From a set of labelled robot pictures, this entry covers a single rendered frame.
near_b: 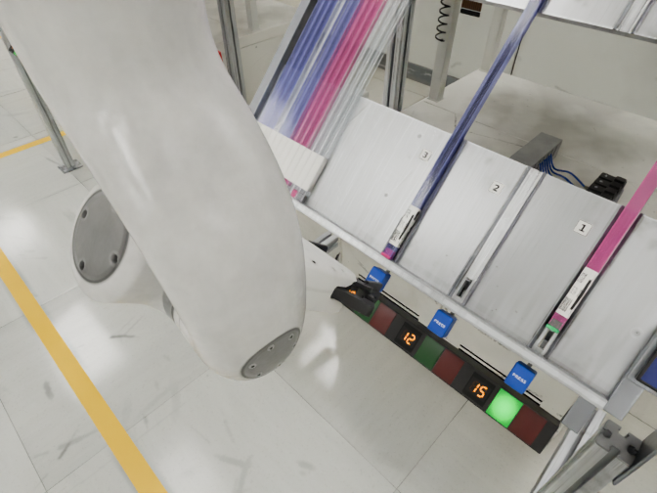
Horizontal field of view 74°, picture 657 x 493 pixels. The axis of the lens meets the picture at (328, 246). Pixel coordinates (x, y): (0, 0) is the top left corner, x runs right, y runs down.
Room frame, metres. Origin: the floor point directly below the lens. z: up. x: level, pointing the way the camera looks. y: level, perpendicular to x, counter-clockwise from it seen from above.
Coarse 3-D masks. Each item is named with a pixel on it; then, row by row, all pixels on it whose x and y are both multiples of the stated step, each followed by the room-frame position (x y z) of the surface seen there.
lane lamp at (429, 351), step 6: (426, 336) 0.34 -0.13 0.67; (426, 342) 0.34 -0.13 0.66; (432, 342) 0.33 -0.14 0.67; (420, 348) 0.33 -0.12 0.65; (426, 348) 0.33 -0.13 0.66; (432, 348) 0.33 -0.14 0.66; (438, 348) 0.33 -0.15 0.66; (444, 348) 0.32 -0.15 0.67; (420, 354) 0.33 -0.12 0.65; (426, 354) 0.32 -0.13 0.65; (432, 354) 0.32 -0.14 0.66; (438, 354) 0.32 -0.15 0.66; (420, 360) 0.32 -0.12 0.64; (426, 360) 0.32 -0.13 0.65; (432, 360) 0.32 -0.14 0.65; (426, 366) 0.31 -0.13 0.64; (432, 366) 0.31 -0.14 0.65
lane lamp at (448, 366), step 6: (444, 354) 0.32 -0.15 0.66; (450, 354) 0.32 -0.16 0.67; (438, 360) 0.31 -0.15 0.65; (444, 360) 0.31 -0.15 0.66; (450, 360) 0.31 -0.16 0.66; (456, 360) 0.31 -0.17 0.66; (438, 366) 0.31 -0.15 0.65; (444, 366) 0.31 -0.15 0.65; (450, 366) 0.30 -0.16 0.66; (456, 366) 0.30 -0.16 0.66; (438, 372) 0.30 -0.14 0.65; (444, 372) 0.30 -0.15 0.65; (450, 372) 0.30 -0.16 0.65; (456, 372) 0.30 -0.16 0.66; (444, 378) 0.29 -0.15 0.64; (450, 378) 0.29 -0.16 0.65
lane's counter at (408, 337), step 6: (408, 324) 0.36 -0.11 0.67; (402, 330) 0.36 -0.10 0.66; (408, 330) 0.36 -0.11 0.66; (414, 330) 0.36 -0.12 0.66; (396, 336) 0.36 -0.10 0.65; (402, 336) 0.35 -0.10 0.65; (408, 336) 0.35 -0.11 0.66; (414, 336) 0.35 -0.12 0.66; (420, 336) 0.35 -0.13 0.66; (402, 342) 0.35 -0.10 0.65; (408, 342) 0.34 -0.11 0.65; (414, 342) 0.34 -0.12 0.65; (408, 348) 0.34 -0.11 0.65
